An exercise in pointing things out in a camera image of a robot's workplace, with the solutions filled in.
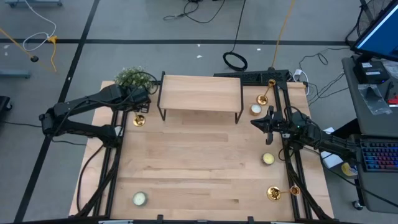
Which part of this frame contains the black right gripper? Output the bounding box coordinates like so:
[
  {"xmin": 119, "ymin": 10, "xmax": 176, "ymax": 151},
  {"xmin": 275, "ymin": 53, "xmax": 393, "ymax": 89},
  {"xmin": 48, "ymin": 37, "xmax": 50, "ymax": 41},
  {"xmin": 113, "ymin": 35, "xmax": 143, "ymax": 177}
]
[{"xmin": 250, "ymin": 105, "xmax": 295, "ymax": 146}]

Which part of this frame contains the gold candlestick holder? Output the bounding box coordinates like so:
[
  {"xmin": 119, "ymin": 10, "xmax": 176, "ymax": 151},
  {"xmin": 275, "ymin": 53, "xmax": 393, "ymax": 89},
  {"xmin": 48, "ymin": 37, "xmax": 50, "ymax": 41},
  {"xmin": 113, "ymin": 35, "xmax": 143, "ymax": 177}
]
[
  {"xmin": 266, "ymin": 184, "xmax": 302, "ymax": 202},
  {"xmin": 132, "ymin": 111, "xmax": 146, "ymax": 128},
  {"xmin": 256, "ymin": 78, "xmax": 277, "ymax": 106}
]

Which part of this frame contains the yellow candle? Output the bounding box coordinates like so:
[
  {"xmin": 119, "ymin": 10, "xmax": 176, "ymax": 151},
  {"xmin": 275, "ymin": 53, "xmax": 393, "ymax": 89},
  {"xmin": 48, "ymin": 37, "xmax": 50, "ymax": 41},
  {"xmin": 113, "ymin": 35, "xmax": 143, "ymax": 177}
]
[{"xmin": 261, "ymin": 152, "xmax": 275, "ymax": 166}]

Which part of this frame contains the green potted plant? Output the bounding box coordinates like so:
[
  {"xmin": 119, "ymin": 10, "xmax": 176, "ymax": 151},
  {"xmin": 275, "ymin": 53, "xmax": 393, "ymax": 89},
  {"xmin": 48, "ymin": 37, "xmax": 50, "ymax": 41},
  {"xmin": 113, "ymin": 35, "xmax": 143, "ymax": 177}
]
[{"xmin": 114, "ymin": 65, "xmax": 155, "ymax": 94}]

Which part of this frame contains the black perforated metal plate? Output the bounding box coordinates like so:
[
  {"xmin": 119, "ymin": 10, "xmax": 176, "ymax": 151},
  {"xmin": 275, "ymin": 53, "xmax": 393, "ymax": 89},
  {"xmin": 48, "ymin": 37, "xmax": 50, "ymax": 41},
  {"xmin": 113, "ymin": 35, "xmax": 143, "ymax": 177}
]
[{"xmin": 213, "ymin": 68, "xmax": 290, "ymax": 86}]

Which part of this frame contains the white power adapter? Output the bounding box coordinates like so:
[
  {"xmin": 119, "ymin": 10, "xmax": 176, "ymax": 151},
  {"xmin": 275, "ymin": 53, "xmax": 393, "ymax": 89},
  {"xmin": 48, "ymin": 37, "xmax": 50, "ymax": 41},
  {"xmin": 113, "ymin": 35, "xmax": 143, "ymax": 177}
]
[{"xmin": 293, "ymin": 68, "xmax": 311, "ymax": 96}]

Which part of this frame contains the wooden shelf with black legs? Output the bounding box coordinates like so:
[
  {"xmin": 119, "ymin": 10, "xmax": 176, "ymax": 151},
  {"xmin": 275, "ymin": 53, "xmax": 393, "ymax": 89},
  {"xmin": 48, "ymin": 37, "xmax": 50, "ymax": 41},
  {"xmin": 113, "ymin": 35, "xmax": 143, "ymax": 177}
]
[{"xmin": 157, "ymin": 70, "xmax": 244, "ymax": 124}]

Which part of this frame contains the white box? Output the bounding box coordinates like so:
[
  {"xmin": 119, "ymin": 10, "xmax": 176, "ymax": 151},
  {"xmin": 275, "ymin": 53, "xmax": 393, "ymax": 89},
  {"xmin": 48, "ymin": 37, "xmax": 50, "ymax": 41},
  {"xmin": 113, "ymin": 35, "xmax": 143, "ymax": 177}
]
[{"xmin": 320, "ymin": 126, "xmax": 354, "ymax": 169}]

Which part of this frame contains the orange line with black ball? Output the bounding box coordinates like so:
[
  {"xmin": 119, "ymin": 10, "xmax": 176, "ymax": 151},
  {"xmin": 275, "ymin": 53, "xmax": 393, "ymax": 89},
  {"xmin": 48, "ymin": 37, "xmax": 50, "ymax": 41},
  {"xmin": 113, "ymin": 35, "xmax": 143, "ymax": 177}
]
[{"xmin": 0, "ymin": 27, "xmax": 57, "ymax": 73}]

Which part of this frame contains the clear plastic bag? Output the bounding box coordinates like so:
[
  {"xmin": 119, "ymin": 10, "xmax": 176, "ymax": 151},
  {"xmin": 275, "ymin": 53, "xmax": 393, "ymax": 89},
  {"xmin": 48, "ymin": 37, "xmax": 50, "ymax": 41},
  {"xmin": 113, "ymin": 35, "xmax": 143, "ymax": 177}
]
[{"xmin": 357, "ymin": 83, "xmax": 393, "ymax": 116}]

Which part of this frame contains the grey desk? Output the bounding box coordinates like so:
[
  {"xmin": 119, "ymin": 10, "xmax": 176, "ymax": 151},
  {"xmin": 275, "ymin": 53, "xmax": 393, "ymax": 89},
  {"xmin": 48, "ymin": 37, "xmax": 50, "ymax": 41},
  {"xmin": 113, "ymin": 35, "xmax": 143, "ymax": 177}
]
[{"xmin": 341, "ymin": 55, "xmax": 398, "ymax": 215}]

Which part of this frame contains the black mini computer box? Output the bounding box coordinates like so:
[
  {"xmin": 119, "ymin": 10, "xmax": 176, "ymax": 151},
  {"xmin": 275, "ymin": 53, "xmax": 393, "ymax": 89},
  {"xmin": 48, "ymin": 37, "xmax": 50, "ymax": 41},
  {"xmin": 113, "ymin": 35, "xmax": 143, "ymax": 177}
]
[{"xmin": 353, "ymin": 60, "xmax": 390, "ymax": 85}]

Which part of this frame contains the backlit computer keyboard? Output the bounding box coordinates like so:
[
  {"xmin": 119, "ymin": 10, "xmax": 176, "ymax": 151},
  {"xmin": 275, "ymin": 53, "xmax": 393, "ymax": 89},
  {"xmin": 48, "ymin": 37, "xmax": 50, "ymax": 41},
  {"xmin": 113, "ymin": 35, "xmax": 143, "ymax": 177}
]
[{"xmin": 359, "ymin": 139, "xmax": 398, "ymax": 174}]

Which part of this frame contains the grey cart base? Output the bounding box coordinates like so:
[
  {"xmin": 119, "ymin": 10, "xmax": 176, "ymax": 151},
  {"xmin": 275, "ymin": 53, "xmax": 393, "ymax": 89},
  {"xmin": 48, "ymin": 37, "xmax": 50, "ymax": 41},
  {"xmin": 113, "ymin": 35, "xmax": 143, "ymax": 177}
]
[
  {"xmin": 4, "ymin": 0, "xmax": 63, "ymax": 7},
  {"xmin": 0, "ymin": 68, "xmax": 31, "ymax": 79}
]

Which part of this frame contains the black chair base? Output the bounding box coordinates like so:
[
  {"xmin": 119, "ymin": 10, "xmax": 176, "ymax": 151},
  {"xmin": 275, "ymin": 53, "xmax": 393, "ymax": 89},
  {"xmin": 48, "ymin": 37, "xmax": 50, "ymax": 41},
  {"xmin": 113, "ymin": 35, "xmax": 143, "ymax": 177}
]
[{"xmin": 0, "ymin": 95, "xmax": 13, "ymax": 113}]

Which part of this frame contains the black floor fan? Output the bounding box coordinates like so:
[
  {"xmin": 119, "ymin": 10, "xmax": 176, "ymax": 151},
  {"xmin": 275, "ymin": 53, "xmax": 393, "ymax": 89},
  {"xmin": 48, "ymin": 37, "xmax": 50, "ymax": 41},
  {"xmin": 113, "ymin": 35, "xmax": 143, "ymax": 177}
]
[{"xmin": 345, "ymin": 0, "xmax": 393, "ymax": 47}]

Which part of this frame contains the computer monitor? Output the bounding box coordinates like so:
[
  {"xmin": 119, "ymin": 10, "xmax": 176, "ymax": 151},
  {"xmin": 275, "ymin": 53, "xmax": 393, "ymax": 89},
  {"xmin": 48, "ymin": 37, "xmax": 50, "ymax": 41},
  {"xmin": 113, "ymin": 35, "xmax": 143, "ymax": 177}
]
[{"xmin": 350, "ymin": 0, "xmax": 398, "ymax": 62}]

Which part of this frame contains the black coiled cable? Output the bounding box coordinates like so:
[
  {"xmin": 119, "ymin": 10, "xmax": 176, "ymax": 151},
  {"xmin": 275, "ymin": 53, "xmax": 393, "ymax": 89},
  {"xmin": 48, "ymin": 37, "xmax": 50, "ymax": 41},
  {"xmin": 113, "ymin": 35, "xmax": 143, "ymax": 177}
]
[{"xmin": 222, "ymin": 0, "xmax": 249, "ymax": 72}]

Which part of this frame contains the black aluminium table frame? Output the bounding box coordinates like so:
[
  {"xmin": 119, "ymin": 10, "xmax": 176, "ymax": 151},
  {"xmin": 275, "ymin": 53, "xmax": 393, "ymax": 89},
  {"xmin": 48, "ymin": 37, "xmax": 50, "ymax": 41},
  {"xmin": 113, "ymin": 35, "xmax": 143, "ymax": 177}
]
[{"xmin": 70, "ymin": 79, "xmax": 336, "ymax": 224}]

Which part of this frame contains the yellow hanging cable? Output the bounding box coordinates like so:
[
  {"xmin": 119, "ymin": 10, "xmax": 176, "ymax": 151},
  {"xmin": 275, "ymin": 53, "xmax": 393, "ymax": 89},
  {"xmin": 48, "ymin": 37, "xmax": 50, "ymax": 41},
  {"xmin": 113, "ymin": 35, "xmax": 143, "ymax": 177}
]
[{"xmin": 271, "ymin": 0, "xmax": 296, "ymax": 70}]

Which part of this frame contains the yellow floor cable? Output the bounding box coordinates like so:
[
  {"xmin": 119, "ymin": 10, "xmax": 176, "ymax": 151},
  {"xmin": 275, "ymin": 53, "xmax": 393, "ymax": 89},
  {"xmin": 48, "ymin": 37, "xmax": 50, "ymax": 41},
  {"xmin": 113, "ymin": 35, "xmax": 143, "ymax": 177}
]
[{"xmin": 48, "ymin": 35, "xmax": 59, "ymax": 73}]

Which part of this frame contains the white floor cable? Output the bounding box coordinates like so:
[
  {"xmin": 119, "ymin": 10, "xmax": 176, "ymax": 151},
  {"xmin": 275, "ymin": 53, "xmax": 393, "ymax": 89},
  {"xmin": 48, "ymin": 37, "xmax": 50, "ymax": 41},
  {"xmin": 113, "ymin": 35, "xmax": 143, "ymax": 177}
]
[{"xmin": 22, "ymin": 0, "xmax": 57, "ymax": 52}]

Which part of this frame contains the black thin floor cable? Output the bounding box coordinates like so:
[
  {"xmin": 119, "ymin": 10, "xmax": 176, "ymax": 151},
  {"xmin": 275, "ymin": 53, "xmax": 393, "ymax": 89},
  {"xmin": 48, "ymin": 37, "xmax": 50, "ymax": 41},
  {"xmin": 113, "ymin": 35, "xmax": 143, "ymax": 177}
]
[{"xmin": 0, "ymin": 120, "xmax": 43, "ymax": 128}]

